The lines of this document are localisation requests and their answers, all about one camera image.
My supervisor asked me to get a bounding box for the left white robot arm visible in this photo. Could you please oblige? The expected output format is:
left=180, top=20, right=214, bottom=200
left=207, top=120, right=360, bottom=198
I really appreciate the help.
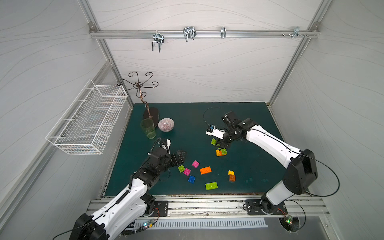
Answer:
left=70, top=147, right=187, bottom=240

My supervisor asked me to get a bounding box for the green plastic cup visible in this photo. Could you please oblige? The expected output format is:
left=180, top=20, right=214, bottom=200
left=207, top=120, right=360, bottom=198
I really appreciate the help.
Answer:
left=141, top=118, right=156, bottom=139

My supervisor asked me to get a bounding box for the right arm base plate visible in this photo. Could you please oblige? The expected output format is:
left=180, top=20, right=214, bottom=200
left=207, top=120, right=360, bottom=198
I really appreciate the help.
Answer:
left=243, top=199, right=288, bottom=216

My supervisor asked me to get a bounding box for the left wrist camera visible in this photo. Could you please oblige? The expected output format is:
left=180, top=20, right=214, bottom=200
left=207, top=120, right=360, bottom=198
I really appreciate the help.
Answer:
left=162, top=139, right=171, bottom=154

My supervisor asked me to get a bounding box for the metal hook four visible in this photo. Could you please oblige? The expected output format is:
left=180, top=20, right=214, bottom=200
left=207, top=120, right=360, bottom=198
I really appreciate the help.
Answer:
left=282, top=27, right=309, bottom=39

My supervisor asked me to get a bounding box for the striped ceramic bowl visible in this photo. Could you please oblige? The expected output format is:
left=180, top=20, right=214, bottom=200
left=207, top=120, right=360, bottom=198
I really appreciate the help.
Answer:
left=158, top=118, right=175, bottom=133

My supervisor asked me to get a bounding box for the metal hook one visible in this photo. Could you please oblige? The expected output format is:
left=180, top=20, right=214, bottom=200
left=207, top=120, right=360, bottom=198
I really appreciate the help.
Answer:
left=152, top=33, right=165, bottom=53

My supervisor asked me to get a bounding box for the magenta brick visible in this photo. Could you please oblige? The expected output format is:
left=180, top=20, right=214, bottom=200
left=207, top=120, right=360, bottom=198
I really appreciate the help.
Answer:
left=192, top=161, right=199, bottom=168
left=183, top=168, right=191, bottom=176

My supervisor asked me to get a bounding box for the metal hook three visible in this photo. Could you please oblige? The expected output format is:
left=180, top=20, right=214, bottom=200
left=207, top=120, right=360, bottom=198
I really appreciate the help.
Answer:
left=221, top=27, right=227, bottom=39

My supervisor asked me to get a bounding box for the white wire basket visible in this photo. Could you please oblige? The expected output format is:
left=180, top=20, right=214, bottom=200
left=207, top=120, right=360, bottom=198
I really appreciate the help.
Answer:
left=46, top=80, right=128, bottom=155

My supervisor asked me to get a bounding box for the small orange brick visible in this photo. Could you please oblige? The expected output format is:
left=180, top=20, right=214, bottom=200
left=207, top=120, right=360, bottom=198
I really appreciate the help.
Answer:
left=216, top=150, right=225, bottom=157

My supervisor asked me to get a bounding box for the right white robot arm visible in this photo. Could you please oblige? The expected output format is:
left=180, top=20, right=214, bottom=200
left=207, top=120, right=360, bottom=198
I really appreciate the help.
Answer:
left=220, top=111, right=318, bottom=214

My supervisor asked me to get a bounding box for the magenta brick lower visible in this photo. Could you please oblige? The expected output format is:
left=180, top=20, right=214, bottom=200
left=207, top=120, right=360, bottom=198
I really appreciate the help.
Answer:
left=183, top=168, right=191, bottom=176

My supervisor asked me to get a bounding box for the wide lime green brick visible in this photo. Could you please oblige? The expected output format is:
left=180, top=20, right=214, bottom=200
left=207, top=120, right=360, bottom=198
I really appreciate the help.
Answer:
left=205, top=182, right=218, bottom=191

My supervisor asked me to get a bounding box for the aluminium cross bar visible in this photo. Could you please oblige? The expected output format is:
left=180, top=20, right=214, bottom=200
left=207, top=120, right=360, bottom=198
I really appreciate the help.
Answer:
left=90, top=29, right=321, bottom=40

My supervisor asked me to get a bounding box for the blue brick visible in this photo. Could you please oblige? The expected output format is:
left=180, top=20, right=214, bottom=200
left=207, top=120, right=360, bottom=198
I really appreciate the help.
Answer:
left=188, top=176, right=196, bottom=184

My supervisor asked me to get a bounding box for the dark orange brick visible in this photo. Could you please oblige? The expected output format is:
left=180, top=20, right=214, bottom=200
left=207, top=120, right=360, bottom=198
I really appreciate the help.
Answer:
left=229, top=175, right=236, bottom=182

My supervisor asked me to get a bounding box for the orange 2x3 brick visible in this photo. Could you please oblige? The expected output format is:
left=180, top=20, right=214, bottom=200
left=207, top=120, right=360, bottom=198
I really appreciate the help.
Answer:
left=200, top=167, right=212, bottom=175

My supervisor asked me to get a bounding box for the magenta brick upper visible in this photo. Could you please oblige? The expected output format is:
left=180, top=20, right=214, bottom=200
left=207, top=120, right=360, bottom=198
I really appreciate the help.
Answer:
left=192, top=161, right=199, bottom=168

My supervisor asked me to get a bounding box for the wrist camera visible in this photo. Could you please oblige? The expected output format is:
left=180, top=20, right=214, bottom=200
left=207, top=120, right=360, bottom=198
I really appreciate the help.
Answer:
left=162, top=139, right=171, bottom=154
left=206, top=125, right=225, bottom=140

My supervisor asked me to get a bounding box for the metal hook two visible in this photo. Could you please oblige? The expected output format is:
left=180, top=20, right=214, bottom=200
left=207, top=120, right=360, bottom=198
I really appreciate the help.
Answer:
left=183, top=27, right=197, bottom=42

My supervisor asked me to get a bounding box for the metal hook stand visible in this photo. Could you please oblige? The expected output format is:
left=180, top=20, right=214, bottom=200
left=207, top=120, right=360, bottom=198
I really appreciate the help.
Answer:
left=116, top=71, right=160, bottom=128

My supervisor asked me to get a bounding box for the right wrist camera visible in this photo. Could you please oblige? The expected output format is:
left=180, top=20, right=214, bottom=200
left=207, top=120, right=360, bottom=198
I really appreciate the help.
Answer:
left=206, top=125, right=225, bottom=140

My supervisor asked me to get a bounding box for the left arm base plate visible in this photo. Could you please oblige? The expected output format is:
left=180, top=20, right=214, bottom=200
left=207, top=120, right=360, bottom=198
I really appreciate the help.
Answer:
left=150, top=201, right=169, bottom=218

